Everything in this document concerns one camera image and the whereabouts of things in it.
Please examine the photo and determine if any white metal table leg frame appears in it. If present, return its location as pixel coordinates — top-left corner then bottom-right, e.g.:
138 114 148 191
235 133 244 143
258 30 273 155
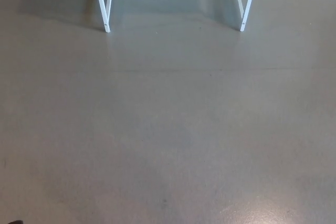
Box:
232 0 260 33
92 0 116 33

